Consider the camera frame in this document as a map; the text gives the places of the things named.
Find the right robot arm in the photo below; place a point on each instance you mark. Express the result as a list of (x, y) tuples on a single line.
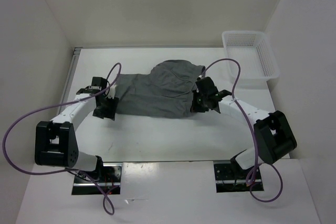
[(272, 135)]

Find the white plastic basket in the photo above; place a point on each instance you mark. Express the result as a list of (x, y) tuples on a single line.
[(252, 50)]

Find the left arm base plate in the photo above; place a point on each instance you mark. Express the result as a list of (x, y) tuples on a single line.
[(109, 180)]

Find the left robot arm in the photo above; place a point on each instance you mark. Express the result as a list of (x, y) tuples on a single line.
[(56, 142)]

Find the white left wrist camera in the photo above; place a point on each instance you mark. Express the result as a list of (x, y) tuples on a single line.
[(112, 91)]

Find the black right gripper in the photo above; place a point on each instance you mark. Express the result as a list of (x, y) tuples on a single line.
[(195, 107)]

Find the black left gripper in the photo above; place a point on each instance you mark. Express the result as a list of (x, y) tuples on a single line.
[(111, 113)]

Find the grey shorts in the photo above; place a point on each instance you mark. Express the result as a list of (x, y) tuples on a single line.
[(165, 92)]

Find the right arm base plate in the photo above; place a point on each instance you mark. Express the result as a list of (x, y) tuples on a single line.
[(229, 179)]

